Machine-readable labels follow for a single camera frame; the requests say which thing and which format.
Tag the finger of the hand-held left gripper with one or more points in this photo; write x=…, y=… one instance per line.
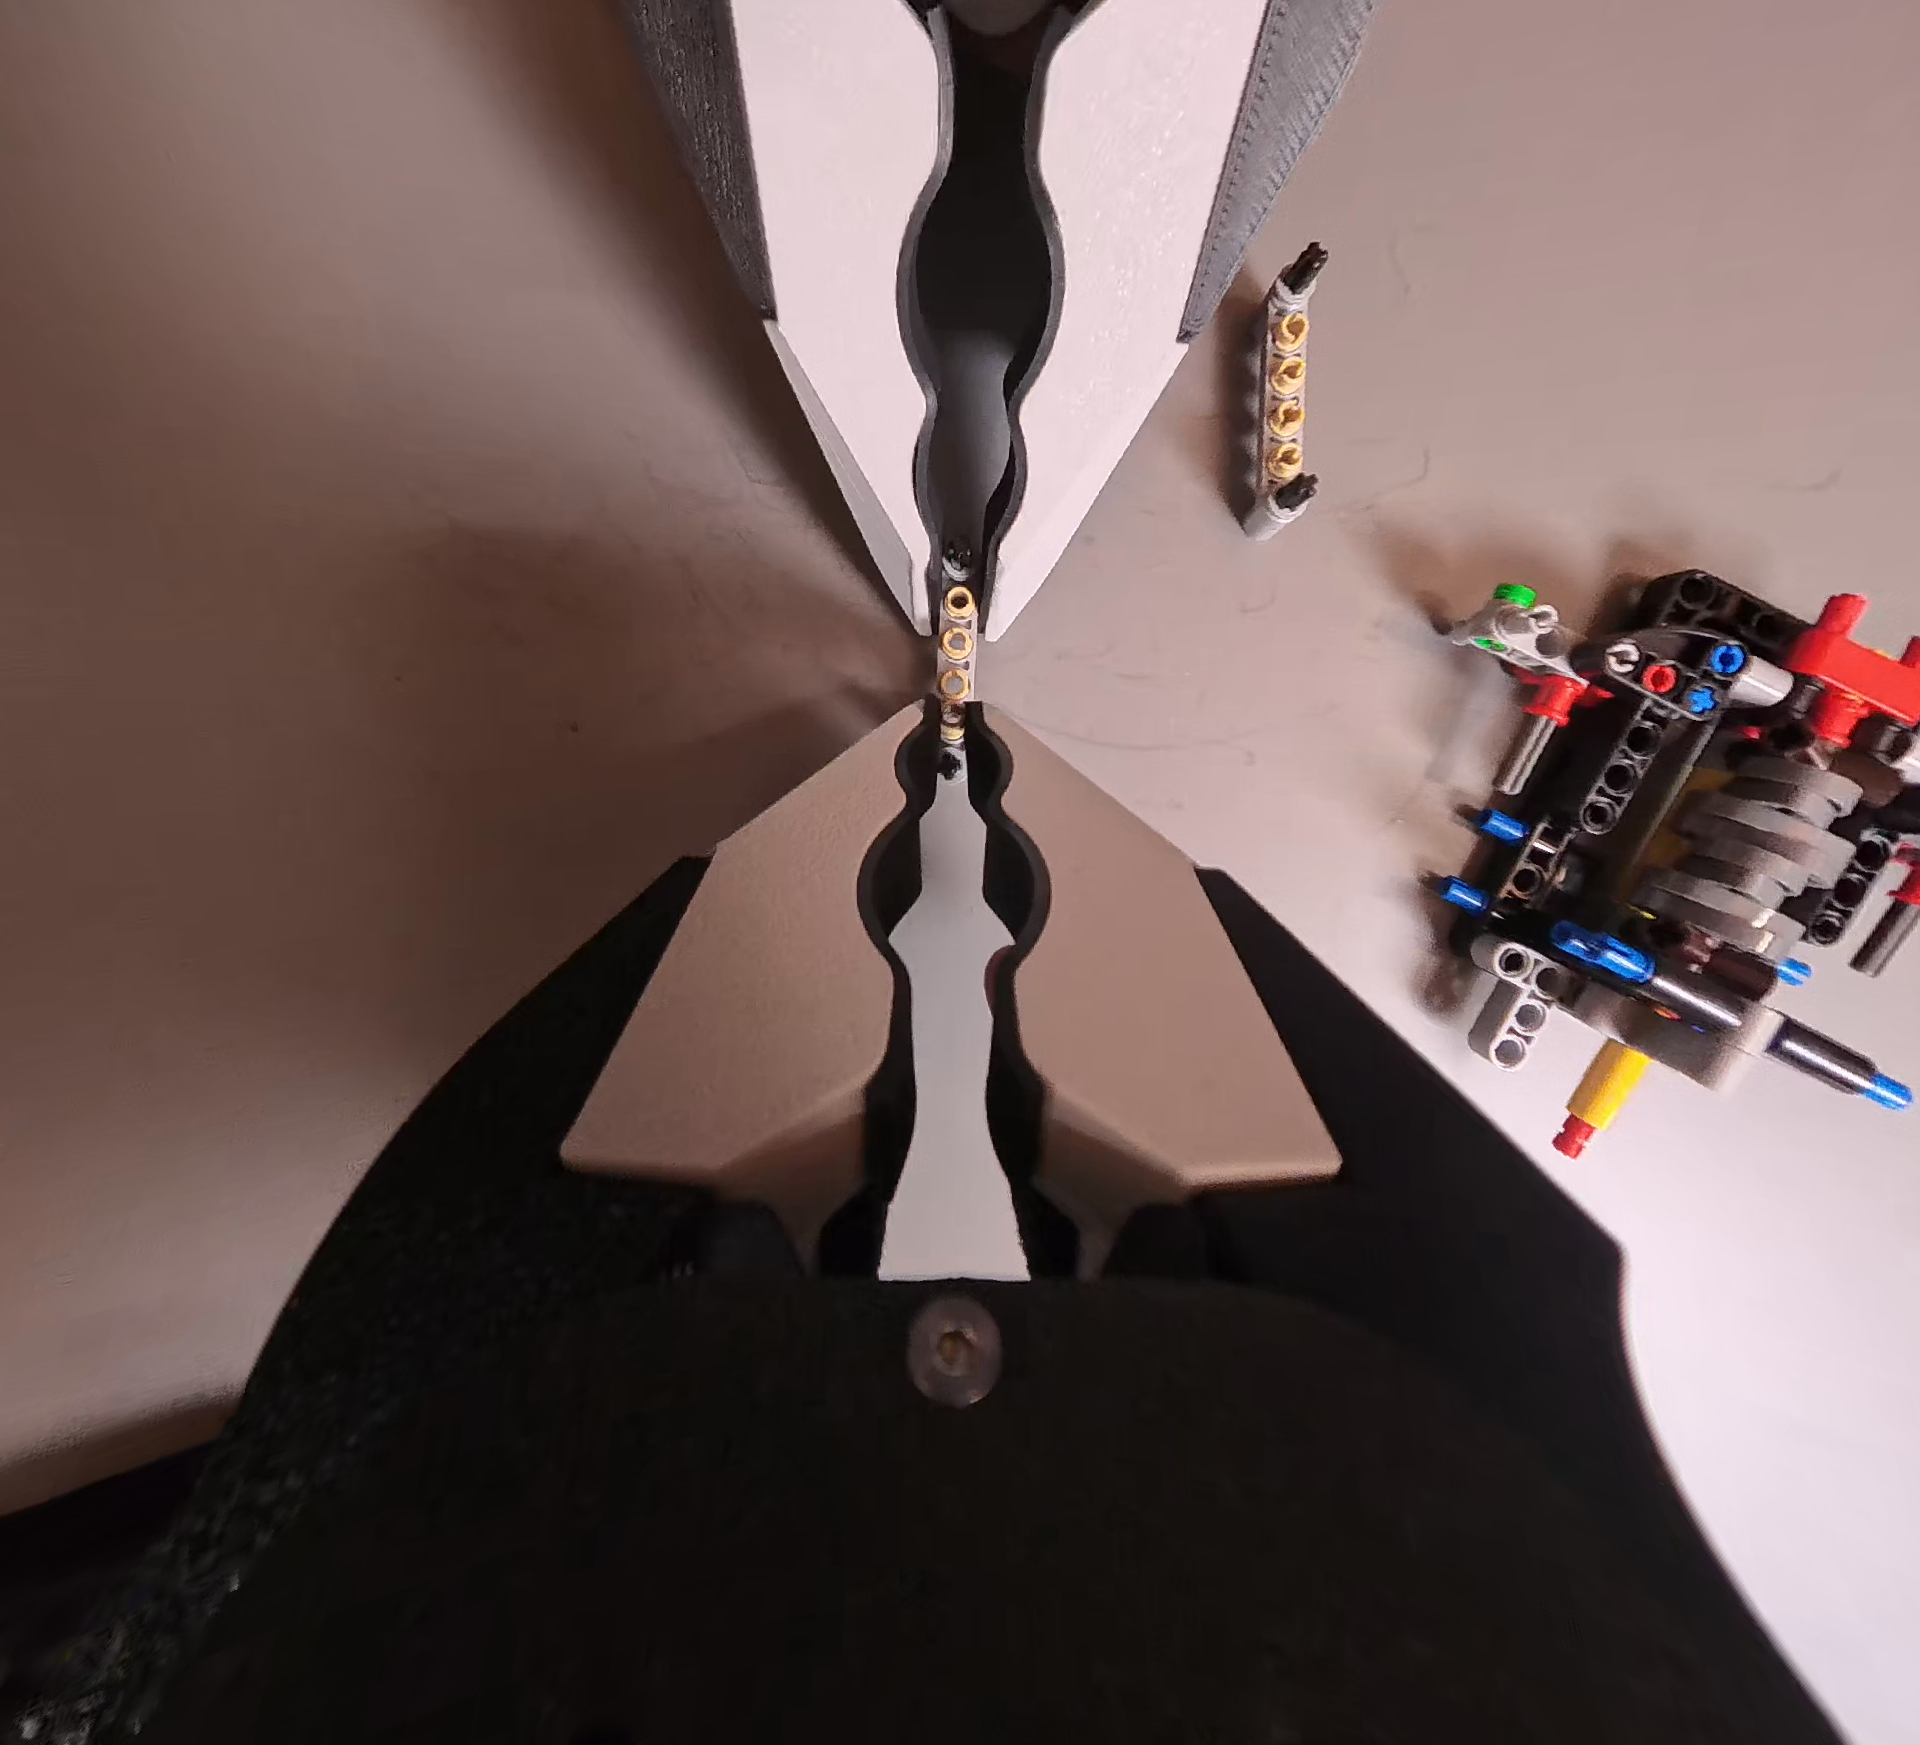
x=825, y=156
x=1141, y=170

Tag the lego car chassis assembly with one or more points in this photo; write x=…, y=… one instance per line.
x=1696, y=844

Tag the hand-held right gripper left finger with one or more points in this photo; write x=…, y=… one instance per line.
x=720, y=1025

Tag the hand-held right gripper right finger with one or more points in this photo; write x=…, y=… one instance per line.
x=1185, y=1025

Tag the grey lego beam frame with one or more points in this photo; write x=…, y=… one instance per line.
x=1283, y=394
x=957, y=642

